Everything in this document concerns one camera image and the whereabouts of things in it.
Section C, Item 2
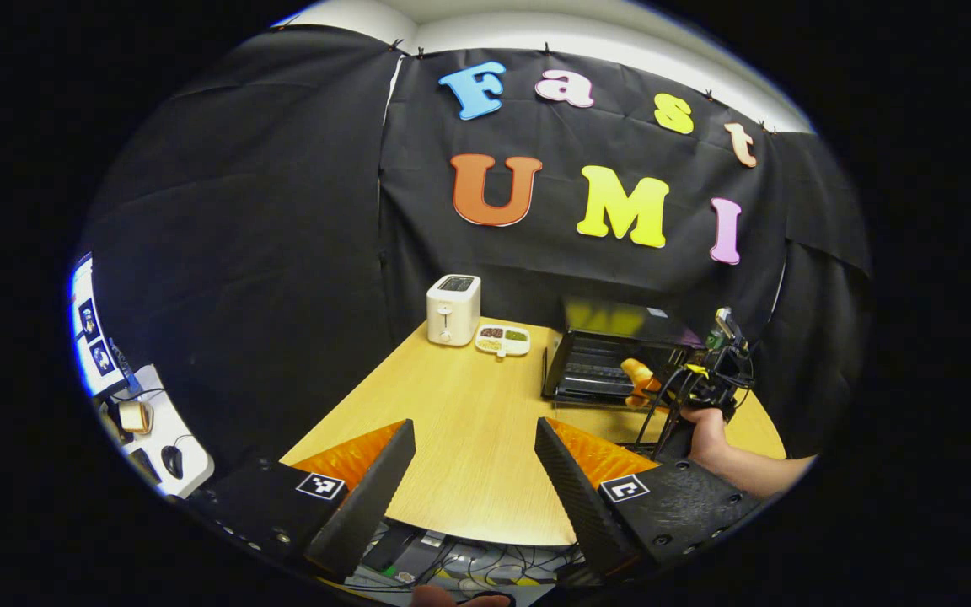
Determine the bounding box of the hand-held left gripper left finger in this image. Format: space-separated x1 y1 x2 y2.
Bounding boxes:
185 418 417 583

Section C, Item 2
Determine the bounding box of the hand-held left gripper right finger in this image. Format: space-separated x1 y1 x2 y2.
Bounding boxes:
534 416 766 583

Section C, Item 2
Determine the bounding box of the golden fried bread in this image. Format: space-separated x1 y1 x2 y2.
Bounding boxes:
620 358 663 407

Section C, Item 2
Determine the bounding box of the black electric oven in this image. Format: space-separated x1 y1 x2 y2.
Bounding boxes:
540 295 710 412

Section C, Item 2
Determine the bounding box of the white divided snack dish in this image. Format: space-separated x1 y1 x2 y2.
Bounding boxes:
475 325 532 358

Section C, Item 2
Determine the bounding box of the white side desk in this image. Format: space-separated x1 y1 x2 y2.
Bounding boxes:
98 363 217 498

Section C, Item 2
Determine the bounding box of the white toaster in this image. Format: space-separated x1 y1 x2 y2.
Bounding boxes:
426 274 482 346

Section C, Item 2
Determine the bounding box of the black keyboard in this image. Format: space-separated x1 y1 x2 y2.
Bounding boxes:
127 447 164 486

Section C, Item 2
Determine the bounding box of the small tan box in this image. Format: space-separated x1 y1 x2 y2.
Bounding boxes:
119 400 154 435

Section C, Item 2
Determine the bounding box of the black backdrop cloth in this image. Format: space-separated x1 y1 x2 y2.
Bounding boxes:
77 24 874 473

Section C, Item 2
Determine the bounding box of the computer monitor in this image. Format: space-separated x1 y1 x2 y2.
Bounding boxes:
71 253 131 397

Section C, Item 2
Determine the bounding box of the floor cable bundle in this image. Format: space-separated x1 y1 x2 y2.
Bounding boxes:
342 523 583 593

